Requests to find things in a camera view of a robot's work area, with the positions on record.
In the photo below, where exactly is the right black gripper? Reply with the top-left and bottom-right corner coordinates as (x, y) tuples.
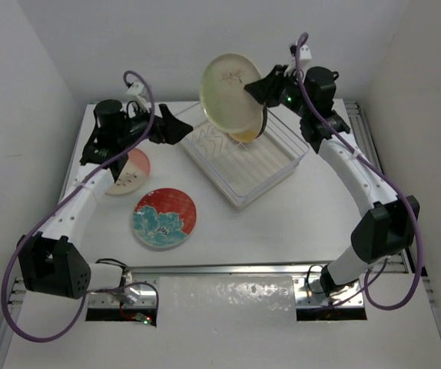
(247, 64), (313, 118)

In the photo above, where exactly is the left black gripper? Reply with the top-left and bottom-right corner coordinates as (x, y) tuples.
(117, 100), (191, 148)

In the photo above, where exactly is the pink cream branch plate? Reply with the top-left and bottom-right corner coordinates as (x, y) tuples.
(106, 148), (151, 196)

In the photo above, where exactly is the tan plate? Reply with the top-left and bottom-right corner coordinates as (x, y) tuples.
(228, 112), (262, 143)

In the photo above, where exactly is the red blue floral plate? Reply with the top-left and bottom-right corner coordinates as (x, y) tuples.
(131, 188), (197, 250)

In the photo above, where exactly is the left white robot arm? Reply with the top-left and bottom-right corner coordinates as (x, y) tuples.
(18, 99), (193, 299)

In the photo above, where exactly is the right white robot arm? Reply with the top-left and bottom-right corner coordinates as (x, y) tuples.
(244, 65), (419, 296)

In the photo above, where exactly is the black patterned plate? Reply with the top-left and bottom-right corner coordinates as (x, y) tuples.
(257, 106), (268, 138)

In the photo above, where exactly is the cream drip tray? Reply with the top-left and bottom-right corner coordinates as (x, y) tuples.
(181, 122), (303, 208)

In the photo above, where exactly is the small green circuit board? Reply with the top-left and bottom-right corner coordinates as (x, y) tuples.
(119, 304), (153, 326)

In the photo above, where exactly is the white front cover panel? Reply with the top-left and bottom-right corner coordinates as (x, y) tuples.
(4, 277), (441, 368)

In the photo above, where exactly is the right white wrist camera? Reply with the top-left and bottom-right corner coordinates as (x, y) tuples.
(286, 45), (312, 75)

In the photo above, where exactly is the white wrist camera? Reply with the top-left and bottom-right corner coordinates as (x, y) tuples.
(125, 81), (147, 101)
(286, 45), (312, 75)

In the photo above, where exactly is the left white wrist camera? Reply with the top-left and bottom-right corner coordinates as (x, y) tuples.
(125, 81), (147, 101)

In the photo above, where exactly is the white wire dish rack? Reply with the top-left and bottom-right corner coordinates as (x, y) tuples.
(175, 102), (308, 176)

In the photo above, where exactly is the aluminium mounting rail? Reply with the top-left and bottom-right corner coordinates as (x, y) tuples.
(8, 258), (410, 312)

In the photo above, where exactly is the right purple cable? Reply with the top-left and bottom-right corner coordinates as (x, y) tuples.
(293, 32), (425, 311)

